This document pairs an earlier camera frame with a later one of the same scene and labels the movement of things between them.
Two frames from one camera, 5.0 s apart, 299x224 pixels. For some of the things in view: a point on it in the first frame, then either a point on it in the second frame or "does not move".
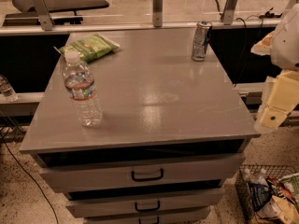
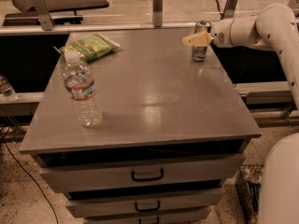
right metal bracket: x=232 y=4 does not move
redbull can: x=201 y=40 does not move
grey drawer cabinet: x=172 y=135 does not move
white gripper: x=287 y=44 -> x=220 y=35
